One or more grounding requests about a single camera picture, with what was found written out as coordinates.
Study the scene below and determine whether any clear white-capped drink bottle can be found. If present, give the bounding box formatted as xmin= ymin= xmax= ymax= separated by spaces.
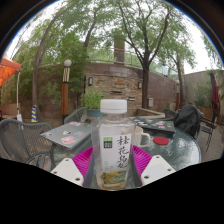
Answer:
xmin=90 ymin=98 xmax=137 ymax=192

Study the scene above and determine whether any flat round red coaster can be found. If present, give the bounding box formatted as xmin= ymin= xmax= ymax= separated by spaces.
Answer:
xmin=152 ymin=136 xmax=171 ymax=146

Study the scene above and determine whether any dark laptop with stickers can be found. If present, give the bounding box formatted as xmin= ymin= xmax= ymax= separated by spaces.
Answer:
xmin=133 ymin=117 xmax=177 ymax=134

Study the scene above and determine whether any closed maroon patio umbrella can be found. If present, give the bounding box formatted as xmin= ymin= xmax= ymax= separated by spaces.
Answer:
xmin=209 ymin=69 xmax=220 ymax=118

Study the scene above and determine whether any white ceramic mug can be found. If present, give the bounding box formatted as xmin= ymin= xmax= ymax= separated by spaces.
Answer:
xmin=133 ymin=125 xmax=152 ymax=148

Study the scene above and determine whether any leaning slim-trunk tree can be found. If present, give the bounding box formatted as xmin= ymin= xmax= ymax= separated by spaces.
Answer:
xmin=13 ymin=0 xmax=91 ymax=123

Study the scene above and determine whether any black metal patio chair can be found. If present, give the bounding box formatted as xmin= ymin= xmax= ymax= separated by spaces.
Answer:
xmin=199 ymin=113 xmax=223 ymax=144

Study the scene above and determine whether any grey metal mesh chair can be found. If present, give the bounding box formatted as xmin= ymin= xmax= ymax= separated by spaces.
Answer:
xmin=163 ymin=104 xmax=205 ymax=141
xmin=0 ymin=118 xmax=56 ymax=171
xmin=63 ymin=106 xmax=88 ymax=125

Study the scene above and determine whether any wooden globe lamp post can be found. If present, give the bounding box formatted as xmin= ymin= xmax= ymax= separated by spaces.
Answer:
xmin=61 ymin=59 xmax=73 ymax=124

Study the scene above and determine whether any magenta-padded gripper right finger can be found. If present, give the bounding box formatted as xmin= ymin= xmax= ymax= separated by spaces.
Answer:
xmin=129 ymin=144 xmax=177 ymax=188

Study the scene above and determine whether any black jacket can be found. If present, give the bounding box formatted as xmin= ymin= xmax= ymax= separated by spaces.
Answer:
xmin=173 ymin=104 xmax=204 ymax=139

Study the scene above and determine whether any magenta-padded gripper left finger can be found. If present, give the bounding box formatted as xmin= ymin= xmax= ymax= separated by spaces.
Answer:
xmin=50 ymin=145 xmax=98 ymax=190

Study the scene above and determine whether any orange canopy tent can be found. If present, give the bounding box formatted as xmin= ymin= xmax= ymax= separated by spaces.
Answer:
xmin=0 ymin=56 xmax=22 ymax=88

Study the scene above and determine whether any green potted plant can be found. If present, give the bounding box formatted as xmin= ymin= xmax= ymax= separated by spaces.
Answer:
xmin=80 ymin=87 xmax=104 ymax=119

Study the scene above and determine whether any tall dark-trunk tree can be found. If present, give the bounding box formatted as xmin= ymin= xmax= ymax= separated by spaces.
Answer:
xmin=109 ymin=0 xmax=184 ymax=109

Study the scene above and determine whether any yellow blue striped bollard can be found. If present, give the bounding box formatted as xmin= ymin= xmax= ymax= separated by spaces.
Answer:
xmin=30 ymin=104 xmax=39 ymax=123

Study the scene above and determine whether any grey laptop with stickers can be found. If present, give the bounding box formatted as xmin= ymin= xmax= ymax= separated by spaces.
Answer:
xmin=39 ymin=121 xmax=93 ymax=150

